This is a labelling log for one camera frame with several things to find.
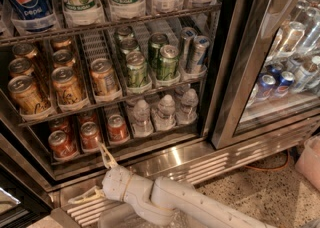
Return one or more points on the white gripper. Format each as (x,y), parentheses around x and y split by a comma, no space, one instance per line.
(114,184)

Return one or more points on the red coke can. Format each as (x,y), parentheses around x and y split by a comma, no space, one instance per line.
(60,124)
(117,128)
(87,116)
(61,144)
(90,136)

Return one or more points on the gold can column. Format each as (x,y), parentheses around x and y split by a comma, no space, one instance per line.
(103,76)
(61,43)
(63,58)
(67,85)

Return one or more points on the gold can front left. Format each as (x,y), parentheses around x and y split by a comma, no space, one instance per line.
(28,95)

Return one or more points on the gold can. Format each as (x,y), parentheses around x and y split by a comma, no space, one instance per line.
(27,50)
(28,95)
(21,66)

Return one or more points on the green can front left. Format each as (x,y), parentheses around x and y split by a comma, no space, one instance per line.
(136,69)

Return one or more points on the green can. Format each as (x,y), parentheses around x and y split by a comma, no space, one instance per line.
(155,42)
(122,33)
(128,45)
(167,63)
(136,69)

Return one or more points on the green can front right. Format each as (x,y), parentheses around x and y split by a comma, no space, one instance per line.
(167,63)

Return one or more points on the green can middle left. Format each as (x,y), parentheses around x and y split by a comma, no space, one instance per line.
(128,45)

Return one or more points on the gold can middle left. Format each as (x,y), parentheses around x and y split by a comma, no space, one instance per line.
(21,66)

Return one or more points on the green can back left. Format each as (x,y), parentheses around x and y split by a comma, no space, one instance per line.
(122,33)

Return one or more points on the green can back right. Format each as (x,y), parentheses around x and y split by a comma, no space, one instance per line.
(155,42)

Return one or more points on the gold can back left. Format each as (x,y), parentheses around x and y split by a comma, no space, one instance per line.
(27,50)

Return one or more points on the slim silver blue can front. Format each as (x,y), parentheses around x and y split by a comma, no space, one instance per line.
(197,54)

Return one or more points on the slim silver blue can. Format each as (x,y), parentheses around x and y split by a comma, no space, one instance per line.
(197,54)
(187,35)

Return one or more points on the slim silver blue can back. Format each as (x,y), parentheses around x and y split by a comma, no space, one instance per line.
(187,35)

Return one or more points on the blue pepsi can left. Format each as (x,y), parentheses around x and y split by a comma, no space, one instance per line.
(265,86)

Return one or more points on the blue pepsi can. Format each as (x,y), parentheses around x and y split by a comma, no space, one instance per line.
(265,86)
(285,80)
(275,70)

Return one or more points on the glass fridge door right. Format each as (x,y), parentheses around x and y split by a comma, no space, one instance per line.
(242,52)

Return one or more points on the blue pepsi can back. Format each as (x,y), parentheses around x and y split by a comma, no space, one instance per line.
(275,70)

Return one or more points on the blue pepsi can right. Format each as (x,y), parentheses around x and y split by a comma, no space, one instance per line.
(285,80)

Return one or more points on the clear plastic bin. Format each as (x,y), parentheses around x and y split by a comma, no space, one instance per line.
(116,217)

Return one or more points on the water bottle left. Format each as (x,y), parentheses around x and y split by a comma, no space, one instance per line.
(142,125)

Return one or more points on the water bottle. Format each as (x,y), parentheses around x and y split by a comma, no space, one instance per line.
(142,125)
(187,111)
(164,114)

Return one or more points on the water bottle middle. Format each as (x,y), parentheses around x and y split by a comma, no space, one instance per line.
(164,114)

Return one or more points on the water bottle right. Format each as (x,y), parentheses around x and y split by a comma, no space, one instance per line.
(187,111)

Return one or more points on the pink plastic container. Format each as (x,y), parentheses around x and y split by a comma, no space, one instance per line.
(308,163)

